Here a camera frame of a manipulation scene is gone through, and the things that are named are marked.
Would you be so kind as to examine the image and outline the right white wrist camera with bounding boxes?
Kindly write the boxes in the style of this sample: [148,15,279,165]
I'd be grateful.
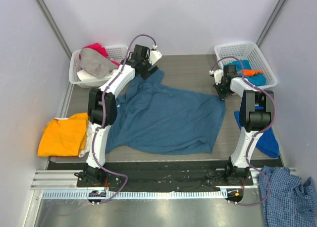
[209,69,223,85]

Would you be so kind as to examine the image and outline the bright blue folded shirt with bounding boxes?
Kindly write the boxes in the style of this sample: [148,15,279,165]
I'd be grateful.
[234,110,280,159]

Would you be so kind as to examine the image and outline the blue checkered cloth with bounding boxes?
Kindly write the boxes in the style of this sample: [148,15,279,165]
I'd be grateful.
[259,166,317,227]

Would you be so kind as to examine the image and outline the pink shirt in basket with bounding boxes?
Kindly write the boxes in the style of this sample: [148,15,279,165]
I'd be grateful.
[83,43,120,66]

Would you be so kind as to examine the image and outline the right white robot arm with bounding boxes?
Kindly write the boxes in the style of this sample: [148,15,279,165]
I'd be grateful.
[209,65,275,185]

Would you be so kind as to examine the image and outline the corner metal post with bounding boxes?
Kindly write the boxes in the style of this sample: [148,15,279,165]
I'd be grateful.
[34,0,72,59]
[256,0,288,48]

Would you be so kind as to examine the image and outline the right corner metal post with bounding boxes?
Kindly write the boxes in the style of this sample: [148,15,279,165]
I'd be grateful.
[256,0,288,48]

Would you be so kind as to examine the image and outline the turquoise shirt in basket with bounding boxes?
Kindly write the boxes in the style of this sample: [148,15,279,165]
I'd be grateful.
[229,60,266,86]

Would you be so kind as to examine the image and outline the yellow orange folded shirt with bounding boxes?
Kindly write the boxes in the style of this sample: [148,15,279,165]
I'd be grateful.
[37,113,89,157]

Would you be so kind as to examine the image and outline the white slotted cable duct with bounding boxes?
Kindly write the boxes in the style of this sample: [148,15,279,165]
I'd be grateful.
[42,189,227,200]

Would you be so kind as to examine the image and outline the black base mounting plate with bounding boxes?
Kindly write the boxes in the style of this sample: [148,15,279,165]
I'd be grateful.
[74,161,254,192]

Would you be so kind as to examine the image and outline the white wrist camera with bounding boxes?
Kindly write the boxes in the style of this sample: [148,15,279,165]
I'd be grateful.
[209,69,223,85]
[148,45,162,65]

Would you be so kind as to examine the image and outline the aluminium rail frame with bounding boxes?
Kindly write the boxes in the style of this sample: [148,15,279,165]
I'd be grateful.
[31,167,258,192]

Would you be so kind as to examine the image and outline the orange shirt in basket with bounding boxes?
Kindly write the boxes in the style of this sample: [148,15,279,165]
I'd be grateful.
[238,69,264,77]

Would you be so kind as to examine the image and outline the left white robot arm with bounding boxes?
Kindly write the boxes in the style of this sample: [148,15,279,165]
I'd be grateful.
[84,44,162,187]

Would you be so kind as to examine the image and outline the left corner metal post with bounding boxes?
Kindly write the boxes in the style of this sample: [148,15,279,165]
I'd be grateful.
[34,0,72,59]

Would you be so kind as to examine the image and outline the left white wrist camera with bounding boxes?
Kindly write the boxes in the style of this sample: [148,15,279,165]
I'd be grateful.
[148,45,162,65]

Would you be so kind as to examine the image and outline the white shirt in basket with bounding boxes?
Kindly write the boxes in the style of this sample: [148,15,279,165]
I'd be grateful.
[77,69,118,82]

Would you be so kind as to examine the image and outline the dark teal blue t-shirt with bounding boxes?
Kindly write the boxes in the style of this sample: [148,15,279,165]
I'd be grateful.
[106,70,225,155]

